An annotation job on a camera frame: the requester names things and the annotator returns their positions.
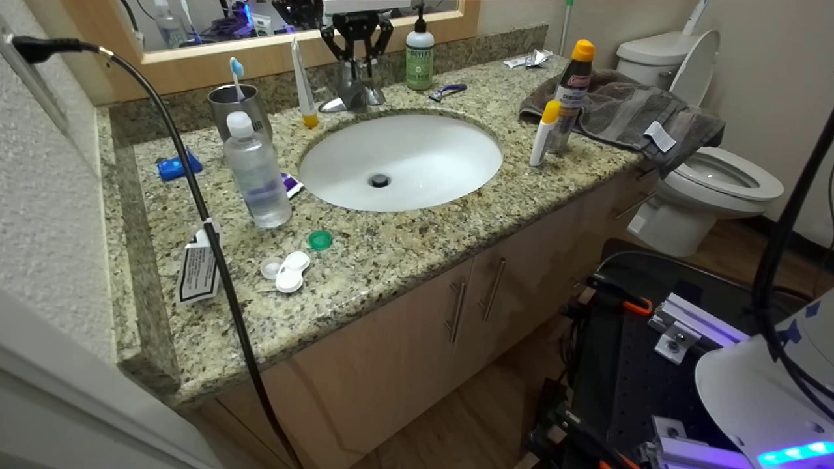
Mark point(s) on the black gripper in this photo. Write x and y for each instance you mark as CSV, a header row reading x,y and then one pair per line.
x,y
357,26

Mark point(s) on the chrome faucet with handle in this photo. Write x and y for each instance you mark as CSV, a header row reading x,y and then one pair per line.
x,y
357,88

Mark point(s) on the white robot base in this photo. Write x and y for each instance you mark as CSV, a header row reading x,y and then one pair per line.
x,y
757,405

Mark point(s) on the green soap pump bottle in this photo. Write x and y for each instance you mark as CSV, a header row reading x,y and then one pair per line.
x,y
421,49

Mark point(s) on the white tube with yellow base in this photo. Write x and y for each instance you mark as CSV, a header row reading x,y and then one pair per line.
x,y
302,88

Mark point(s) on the blue razor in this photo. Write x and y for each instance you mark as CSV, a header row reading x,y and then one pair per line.
x,y
449,88

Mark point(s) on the blue white toothbrush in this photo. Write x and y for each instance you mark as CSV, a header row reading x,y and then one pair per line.
x,y
237,71

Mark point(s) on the white oval sink basin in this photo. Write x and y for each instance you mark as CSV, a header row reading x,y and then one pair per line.
x,y
400,162

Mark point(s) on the metal toothbrush cup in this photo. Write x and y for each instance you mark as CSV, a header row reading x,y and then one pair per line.
x,y
221,101

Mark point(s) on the purple toothpaste tube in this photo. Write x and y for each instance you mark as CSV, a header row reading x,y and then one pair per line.
x,y
293,185

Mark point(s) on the clear plastic water bottle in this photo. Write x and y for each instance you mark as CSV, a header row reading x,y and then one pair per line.
x,y
253,166

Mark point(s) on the crumpled foil wrapper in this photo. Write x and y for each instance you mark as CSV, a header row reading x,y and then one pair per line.
x,y
530,61

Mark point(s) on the green contact lens cap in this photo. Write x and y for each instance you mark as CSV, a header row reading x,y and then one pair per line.
x,y
322,239

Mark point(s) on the white tube with yellow cap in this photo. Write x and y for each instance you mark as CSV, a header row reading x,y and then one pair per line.
x,y
546,126

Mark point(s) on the wood framed mirror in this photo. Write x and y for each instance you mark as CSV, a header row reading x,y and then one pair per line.
x,y
171,71

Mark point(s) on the dark bottle with orange cap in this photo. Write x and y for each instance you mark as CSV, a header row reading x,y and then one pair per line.
x,y
571,91

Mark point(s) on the blue plastic cap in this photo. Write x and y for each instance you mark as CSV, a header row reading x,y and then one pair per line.
x,y
173,166

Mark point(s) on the white contact lens case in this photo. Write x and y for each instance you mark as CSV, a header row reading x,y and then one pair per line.
x,y
288,274

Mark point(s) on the grey towel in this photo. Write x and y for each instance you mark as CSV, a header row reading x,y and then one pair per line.
x,y
644,121

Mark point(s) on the wooden vanity cabinet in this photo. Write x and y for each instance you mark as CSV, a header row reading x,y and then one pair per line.
x,y
357,385

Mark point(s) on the white toilet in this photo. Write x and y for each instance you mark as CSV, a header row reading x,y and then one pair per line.
x,y
711,182

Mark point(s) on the black robot cart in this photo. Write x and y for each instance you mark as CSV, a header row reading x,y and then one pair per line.
x,y
618,401

